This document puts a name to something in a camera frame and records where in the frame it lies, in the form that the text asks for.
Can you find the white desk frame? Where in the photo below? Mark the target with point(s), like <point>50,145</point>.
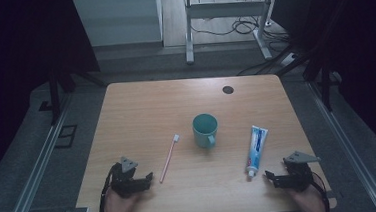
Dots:
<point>226,9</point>

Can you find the person's right hand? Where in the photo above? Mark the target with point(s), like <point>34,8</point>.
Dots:
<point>311,201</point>

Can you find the pink toothbrush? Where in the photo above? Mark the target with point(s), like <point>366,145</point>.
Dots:
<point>169,157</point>

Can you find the white power strip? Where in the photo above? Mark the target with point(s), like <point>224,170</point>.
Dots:
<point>288,60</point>

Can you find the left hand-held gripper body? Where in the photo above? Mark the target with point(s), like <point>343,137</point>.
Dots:
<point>124,182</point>

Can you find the dark round table grommet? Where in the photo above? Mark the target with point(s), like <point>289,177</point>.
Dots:
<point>228,89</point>

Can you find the white panel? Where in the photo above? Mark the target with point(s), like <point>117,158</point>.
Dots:
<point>118,20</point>

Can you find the black metal stand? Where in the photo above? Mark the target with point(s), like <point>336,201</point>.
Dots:
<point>325,86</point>
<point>54,95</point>

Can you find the dark curtain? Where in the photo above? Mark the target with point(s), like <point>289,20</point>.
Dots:
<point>12,64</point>
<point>358,40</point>

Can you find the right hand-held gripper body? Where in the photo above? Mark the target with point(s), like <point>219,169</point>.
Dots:
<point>299,176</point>

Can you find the teal cup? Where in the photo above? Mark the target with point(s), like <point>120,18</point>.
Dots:
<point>205,131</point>

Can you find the aluminium floor rail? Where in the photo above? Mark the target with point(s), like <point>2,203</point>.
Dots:
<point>349,148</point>
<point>36,170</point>

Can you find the white and blue toothpaste tube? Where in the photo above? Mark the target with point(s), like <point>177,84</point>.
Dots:
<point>256,146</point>

